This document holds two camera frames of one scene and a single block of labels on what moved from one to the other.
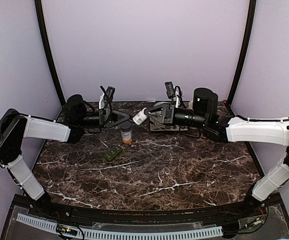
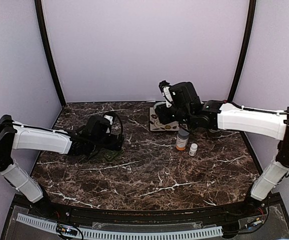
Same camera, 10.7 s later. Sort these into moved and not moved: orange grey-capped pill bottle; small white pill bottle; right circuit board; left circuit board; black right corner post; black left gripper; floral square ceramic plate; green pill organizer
Moved: orange grey-capped pill bottle; small white pill bottle; black left gripper
Not moved: green pill organizer; black right corner post; left circuit board; floral square ceramic plate; right circuit board
